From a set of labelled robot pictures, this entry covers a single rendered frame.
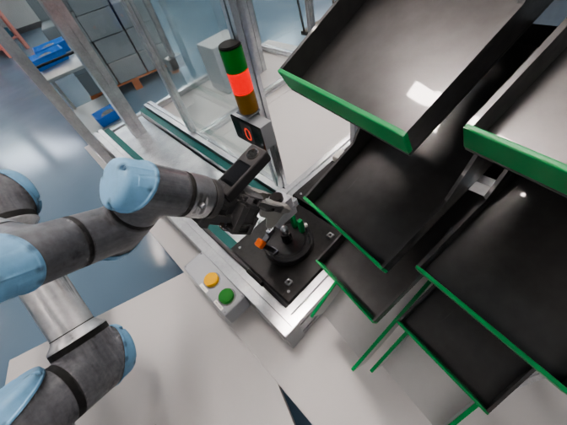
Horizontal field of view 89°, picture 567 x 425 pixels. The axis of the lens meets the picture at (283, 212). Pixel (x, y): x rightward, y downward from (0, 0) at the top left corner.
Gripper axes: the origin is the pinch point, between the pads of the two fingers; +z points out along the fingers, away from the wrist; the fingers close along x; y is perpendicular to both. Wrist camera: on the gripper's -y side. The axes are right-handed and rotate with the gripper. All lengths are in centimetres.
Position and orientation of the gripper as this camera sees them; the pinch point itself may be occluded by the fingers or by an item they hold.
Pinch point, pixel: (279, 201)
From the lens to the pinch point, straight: 65.6
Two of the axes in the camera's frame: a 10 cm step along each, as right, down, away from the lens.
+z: 6.0, 0.9, 7.9
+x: 6.8, 4.7, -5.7
